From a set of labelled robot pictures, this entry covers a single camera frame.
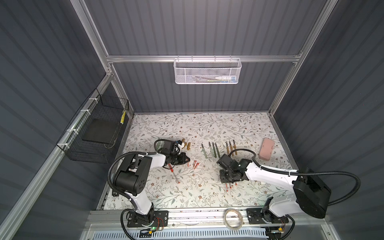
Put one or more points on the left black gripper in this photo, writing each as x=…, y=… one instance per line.
x=180, y=159

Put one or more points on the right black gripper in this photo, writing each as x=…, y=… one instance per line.
x=227, y=174

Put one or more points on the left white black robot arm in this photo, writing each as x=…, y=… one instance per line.
x=128, y=175

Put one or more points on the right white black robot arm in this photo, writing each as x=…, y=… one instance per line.
x=306, y=192

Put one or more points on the floral patterned table mat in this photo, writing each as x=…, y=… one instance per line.
x=201, y=187

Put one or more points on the clear tape roll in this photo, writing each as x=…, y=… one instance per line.
x=233, y=219

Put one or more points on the pink eraser block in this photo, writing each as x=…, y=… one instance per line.
x=266, y=149

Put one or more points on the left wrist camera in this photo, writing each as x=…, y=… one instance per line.
x=178, y=145

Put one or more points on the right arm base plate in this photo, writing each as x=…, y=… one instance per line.
x=257, y=216

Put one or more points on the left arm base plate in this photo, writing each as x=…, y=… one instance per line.
x=152, y=219

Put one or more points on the white wire mesh basket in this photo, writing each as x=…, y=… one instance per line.
x=207, y=71

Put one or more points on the black wire basket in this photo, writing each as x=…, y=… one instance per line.
x=98, y=130

